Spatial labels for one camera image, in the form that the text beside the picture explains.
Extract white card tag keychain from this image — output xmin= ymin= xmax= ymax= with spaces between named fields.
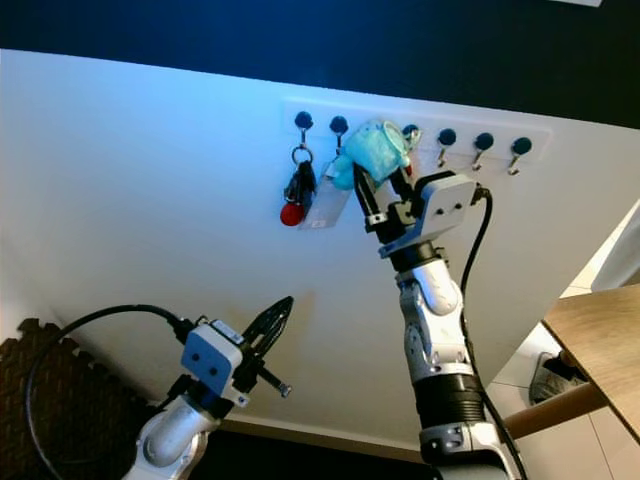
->
xmin=302 ymin=160 xmax=353 ymax=232

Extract light wooden table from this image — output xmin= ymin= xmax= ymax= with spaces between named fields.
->
xmin=500 ymin=285 xmax=640 ymax=447

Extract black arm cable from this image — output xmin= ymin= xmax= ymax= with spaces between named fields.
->
xmin=24 ymin=303 xmax=197 ymax=480
xmin=460 ymin=187 xmax=527 ymax=480

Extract teal plush keychain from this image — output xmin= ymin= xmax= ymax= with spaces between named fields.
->
xmin=325 ymin=118 xmax=412 ymax=192

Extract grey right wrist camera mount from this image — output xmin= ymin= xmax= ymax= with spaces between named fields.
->
xmin=420 ymin=173 xmax=482 ymax=247

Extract black foam puzzle mat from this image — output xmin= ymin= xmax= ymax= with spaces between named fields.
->
xmin=0 ymin=318 xmax=153 ymax=480

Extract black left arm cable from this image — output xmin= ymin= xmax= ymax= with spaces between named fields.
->
xmin=24 ymin=303 xmax=197 ymax=480

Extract keys with red fob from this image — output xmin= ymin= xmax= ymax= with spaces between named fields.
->
xmin=280 ymin=145 xmax=317 ymax=228

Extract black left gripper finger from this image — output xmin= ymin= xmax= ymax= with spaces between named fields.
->
xmin=263 ymin=298 xmax=295 ymax=356
xmin=250 ymin=296 xmax=293 ymax=339

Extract white key hook rack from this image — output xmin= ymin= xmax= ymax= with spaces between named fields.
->
xmin=280 ymin=97 xmax=557 ymax=178

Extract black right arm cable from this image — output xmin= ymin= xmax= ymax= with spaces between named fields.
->
xmin=460 ymin=187 xmax=527 ymax=480

